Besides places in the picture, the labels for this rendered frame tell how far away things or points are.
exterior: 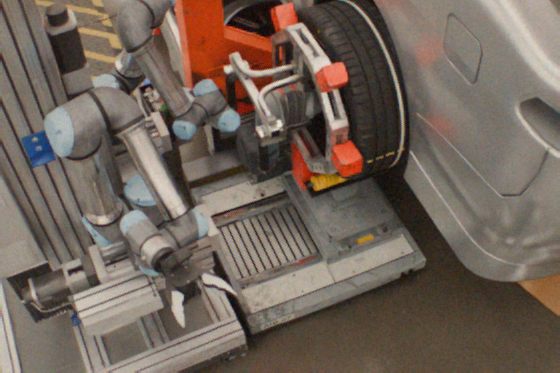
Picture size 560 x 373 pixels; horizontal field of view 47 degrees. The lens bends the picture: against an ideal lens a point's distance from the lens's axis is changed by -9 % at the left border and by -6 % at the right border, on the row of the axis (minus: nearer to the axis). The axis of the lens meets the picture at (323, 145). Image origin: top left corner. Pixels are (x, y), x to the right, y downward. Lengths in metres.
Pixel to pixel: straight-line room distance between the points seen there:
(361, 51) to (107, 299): 1.15
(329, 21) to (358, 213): 0.97
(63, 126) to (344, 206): 1.60
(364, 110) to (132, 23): 0.80
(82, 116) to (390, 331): 1.72
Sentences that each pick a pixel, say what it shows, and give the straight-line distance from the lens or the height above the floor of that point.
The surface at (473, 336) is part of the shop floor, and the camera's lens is 2.97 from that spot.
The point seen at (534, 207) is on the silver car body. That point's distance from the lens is 1.83.
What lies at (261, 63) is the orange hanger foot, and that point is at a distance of 2.93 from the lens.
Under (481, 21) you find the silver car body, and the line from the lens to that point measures 1.72.
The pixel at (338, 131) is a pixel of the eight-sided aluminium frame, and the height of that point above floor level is 0.95.
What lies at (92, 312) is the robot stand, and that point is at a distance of 2.20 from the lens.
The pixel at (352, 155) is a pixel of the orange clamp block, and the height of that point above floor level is 0.88.
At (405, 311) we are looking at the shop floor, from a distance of 2.98.
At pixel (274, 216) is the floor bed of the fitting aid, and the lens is 3.20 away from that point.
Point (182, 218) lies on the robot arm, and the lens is 1.79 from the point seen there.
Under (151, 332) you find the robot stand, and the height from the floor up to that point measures 0.23.
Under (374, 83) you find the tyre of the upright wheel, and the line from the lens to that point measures 2.25.
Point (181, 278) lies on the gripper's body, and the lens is 1.60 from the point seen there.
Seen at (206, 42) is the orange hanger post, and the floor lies 0.89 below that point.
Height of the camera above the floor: 2.60
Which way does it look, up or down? 48 degrees down
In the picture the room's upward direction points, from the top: 2 degrees clockwise
